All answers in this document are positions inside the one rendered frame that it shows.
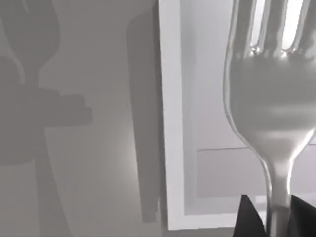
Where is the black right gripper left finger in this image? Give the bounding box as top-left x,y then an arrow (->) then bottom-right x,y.
234,194 -> 268,237

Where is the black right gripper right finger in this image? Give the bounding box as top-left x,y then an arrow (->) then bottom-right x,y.
288,194 -> 316,237

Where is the silver metal fork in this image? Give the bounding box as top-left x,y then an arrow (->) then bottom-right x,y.
223,0 -> 316,237

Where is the white rectangular tray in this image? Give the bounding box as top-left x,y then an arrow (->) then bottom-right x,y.
158,0 -> 316,231

